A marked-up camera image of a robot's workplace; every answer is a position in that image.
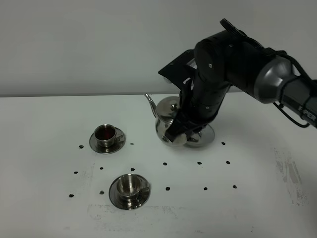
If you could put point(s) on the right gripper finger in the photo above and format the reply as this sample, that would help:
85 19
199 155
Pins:
181 124

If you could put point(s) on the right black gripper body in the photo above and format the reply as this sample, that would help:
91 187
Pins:
222 60

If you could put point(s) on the stainless steel teapot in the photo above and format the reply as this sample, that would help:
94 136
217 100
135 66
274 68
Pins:
165 112

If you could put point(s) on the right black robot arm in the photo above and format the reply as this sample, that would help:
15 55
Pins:
281 80

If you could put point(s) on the far steel saucer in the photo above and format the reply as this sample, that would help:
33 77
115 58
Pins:
112 149

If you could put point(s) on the far steel teacup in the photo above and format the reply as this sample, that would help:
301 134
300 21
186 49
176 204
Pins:
106 135

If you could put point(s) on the steel teacup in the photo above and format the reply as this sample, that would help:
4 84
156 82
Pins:
132 186
106 135

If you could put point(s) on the near steel teacup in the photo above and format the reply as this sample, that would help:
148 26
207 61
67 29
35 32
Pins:
132 186

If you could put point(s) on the near steel saucer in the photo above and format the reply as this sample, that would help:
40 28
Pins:
122 203

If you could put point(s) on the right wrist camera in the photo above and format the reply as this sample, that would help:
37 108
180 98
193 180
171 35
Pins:
181 71

